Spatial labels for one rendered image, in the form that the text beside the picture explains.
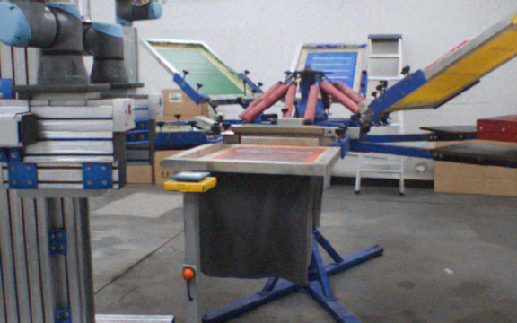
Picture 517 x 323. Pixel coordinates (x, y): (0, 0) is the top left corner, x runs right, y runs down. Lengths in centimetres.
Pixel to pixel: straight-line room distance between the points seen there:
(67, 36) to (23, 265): 81
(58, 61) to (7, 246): 69
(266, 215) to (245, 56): 488
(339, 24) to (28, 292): 521
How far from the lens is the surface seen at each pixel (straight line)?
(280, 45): 668
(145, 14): 241
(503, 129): 248
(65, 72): 167
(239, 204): 202
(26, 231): 200
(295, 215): 199
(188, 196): 177
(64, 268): 206
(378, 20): 657
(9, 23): 160
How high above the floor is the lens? 128
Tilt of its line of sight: 9 degrees down
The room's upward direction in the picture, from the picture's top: straight up
